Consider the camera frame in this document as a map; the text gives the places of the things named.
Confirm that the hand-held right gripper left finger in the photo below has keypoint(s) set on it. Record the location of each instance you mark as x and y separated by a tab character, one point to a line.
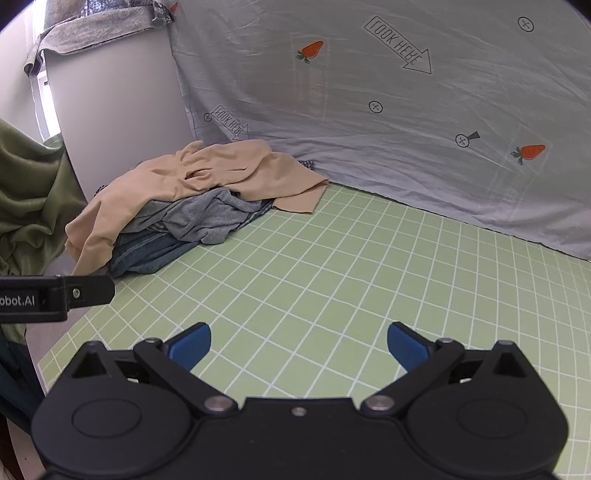
194	344

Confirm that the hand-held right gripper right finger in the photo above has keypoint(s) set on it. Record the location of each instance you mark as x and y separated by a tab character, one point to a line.
405	344

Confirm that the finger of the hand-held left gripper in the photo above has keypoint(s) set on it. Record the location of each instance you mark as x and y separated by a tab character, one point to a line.
92	290

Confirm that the beige long-sleeve shirt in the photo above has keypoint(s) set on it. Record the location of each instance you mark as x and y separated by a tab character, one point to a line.
207	161

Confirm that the blue denim jeans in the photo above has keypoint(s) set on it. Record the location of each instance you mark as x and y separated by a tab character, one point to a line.
147	254

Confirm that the dark cloth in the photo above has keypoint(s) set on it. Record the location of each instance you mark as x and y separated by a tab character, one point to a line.
14	383

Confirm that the green grid mat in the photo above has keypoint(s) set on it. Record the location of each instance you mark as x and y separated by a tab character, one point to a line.
323	277

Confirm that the olive green cloth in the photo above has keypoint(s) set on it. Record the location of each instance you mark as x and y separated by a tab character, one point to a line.
27	194

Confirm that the grey shirt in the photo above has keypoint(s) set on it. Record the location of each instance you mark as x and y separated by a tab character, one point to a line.
203	217

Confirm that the grey printed bed sheet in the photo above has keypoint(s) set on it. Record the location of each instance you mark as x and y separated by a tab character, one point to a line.
369	138

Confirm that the grey patterned cloth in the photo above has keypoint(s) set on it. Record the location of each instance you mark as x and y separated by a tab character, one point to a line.
92	32

